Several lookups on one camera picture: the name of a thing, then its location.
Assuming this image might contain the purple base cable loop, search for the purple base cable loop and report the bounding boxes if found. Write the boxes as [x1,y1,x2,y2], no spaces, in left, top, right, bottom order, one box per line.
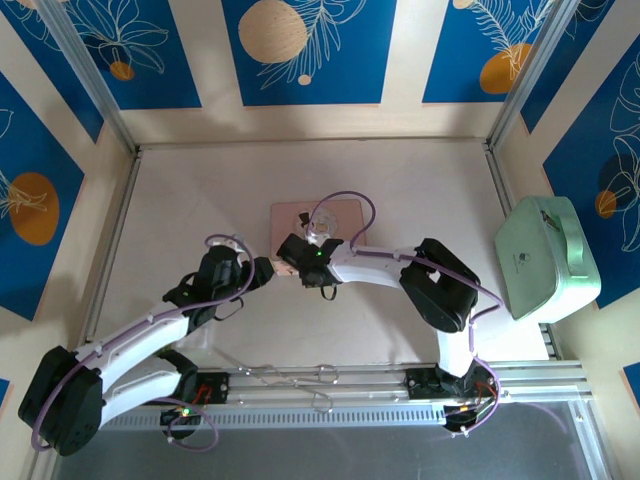
[166,403,220,452]

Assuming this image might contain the mint green carry case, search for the mint green carry case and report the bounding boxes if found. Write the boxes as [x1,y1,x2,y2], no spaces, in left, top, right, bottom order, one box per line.
[493,195,602,322]

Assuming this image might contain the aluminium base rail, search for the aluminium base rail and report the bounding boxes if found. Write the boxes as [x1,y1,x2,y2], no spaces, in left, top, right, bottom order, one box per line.
[97,363,587,434]

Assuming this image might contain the bent metal wire hooks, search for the bent metal wire hooks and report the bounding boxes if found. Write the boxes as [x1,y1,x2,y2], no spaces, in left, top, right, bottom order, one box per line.
[217,348,342,412]

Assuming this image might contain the aluminium frame post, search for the aluminium frame post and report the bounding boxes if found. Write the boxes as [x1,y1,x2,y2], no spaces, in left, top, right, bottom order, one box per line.
[485,0,582,151]
[38,0,140,154]

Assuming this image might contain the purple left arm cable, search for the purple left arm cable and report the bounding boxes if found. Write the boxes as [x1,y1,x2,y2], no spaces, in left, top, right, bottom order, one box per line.
[30,232,259,452]

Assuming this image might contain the pink wedding couple tin box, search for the pink wedding couple tin box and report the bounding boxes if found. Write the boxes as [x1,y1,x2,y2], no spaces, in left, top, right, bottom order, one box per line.
[270,198,370,262]

